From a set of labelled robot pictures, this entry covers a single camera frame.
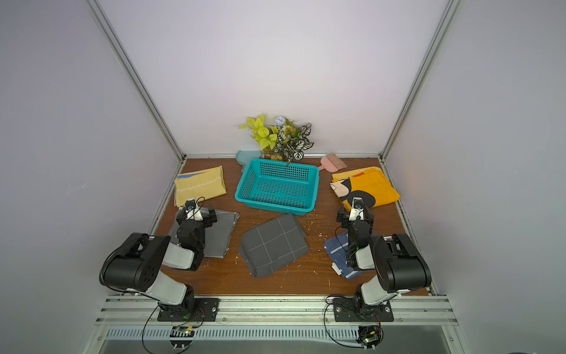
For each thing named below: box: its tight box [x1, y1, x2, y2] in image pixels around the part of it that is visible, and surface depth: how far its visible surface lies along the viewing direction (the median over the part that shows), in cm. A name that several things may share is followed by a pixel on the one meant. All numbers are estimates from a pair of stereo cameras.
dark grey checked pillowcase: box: [237, 213, 310, 279], surface depth 89 cm
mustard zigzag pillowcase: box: [173, 165, 227, 208], surface depth 109 cm
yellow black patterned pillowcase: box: [329, 165, 401, 212], surface depth 108 cm
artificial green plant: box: [238, 113, 315, 165], surface depth 96 cm
